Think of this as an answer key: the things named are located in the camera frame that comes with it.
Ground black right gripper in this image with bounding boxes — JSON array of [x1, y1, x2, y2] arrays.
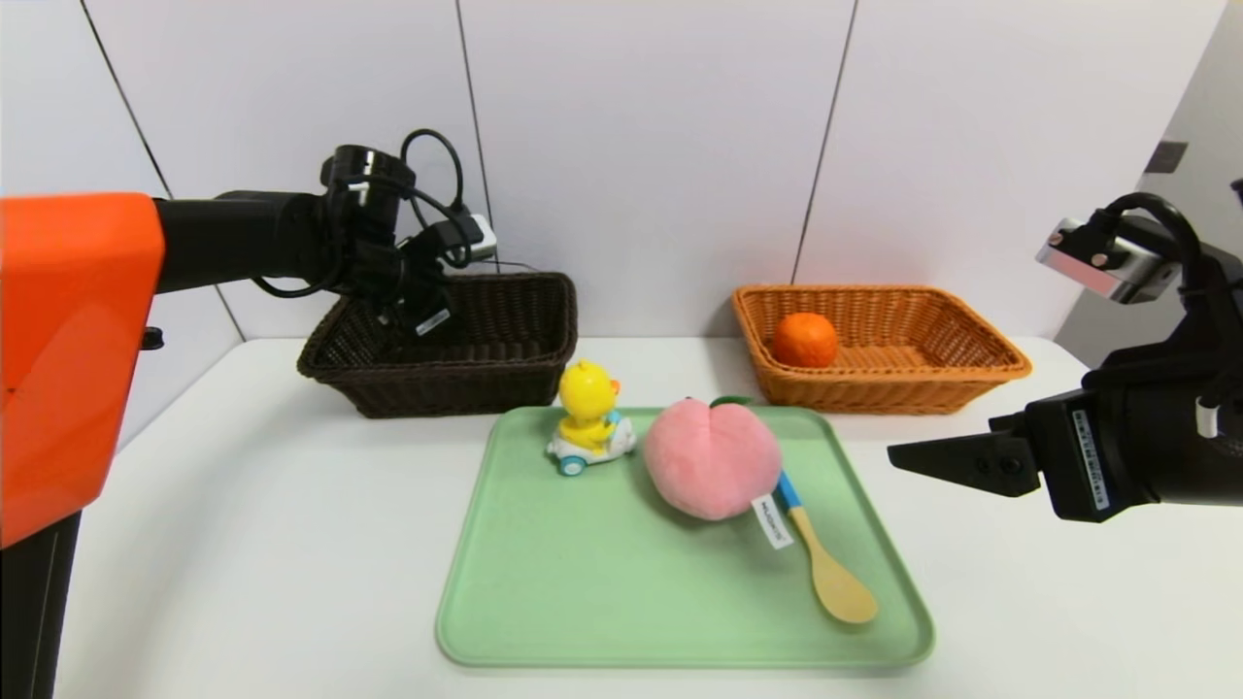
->
[[887, 367, 1243, 524]]

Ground orange fruit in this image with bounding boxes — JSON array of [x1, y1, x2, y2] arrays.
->
[[772, 312, 839, 369]]

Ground pink plush peach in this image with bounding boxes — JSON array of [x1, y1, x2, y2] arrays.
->
[[643, 395, 795, 550]]

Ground yellow duck toy car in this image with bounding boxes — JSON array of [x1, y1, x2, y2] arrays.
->
[[547, 359, 638, 477]]

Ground orange wicker basket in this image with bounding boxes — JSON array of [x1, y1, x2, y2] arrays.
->
[[731, 284, 1032, 416]]

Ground dark brown wicker basket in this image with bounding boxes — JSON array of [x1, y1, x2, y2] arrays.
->
[[296, 273, 579, 419]]

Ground green plastic tray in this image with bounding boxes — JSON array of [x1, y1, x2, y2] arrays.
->
[[437, 406, 935, 668]]

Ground wooden spoon with blue handle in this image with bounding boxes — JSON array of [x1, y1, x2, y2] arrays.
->
[[776, 471, 879, 624]]

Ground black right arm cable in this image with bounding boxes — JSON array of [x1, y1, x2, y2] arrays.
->
[[1107, 192, 1207, 292]]

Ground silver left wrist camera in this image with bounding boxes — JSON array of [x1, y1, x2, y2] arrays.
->
[[427, 214, 498, 263]]

